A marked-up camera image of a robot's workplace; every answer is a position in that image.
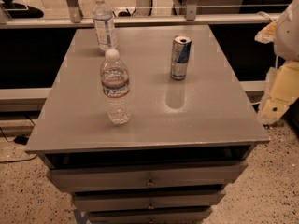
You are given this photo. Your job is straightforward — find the top grey drawer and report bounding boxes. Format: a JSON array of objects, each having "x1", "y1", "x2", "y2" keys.
[{"x1": 47, "y1": 161, "x2": 248, "y2": 192}]

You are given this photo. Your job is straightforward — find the clear water bottle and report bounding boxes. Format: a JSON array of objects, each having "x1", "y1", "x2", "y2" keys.
[
  {"x1": 100, "y1": 49, "x2": 131, "y2": 125},
  {"x1": 93, "y1": 0, "x2": 118, "y2": 52}
]

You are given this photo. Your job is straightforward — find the grey drawer cabinet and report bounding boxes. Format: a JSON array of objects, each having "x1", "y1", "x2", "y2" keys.
[{"x1": 24, "y1": 24, "x2": 271, "y2": 224}]

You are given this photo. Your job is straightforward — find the black cable on floor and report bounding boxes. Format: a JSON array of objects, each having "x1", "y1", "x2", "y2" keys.
[{"x1": 0, "y1": 112, "x2": 39, "y2": 164}]

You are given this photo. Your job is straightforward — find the grey drawer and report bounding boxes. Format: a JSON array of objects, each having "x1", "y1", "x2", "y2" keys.
[
  {"x1": 47, "y1": 161, "x2": 248, "y2": 192},
  {"x1": 73, "y1": 189, "x2": 225, "y2": 212},
  {"x1": 88, "y1": 206, "x2": 212, "y2": 224}
]

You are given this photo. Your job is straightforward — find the grey metal railing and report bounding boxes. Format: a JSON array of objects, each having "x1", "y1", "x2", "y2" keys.
[{"x1": 1, "y1": 0, "x2": 280, "y2": 29}]

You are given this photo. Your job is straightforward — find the near clear water bottle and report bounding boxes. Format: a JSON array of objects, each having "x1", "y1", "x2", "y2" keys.
[{"x1": 100, "y1": 49, "x2": 131, "y2": 125}]

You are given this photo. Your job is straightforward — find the far clear water bottle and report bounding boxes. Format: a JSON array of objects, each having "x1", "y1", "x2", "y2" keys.
[{"x1": 93, "y1": 0, "x2": 118, "y2": 52}]

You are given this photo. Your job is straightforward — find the black chair base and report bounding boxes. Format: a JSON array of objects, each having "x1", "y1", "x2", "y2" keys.
[{"x1": 0, "y1": 0, "x2": 44, "y2": 19}]

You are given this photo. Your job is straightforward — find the bottom grey drawer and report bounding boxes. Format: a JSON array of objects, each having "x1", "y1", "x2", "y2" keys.
[{"x1": 88, "y1": 206, "x2": 212, "y2": 224}]

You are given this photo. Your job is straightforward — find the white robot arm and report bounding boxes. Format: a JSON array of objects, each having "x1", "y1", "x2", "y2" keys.
[{"x1": 254, "y1": 0, "x2": 299, "y2": 125}]

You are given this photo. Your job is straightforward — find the middle grey drawer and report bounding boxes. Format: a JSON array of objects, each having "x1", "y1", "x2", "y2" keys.
[{"x1": 73, "y1": 189, "x2": 225, "y2": 212}]

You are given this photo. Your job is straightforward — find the red bull can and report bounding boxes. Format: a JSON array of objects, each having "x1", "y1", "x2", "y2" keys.
[{"x1": 170, "y1": 35, "x2": 192, "y2": 80}]

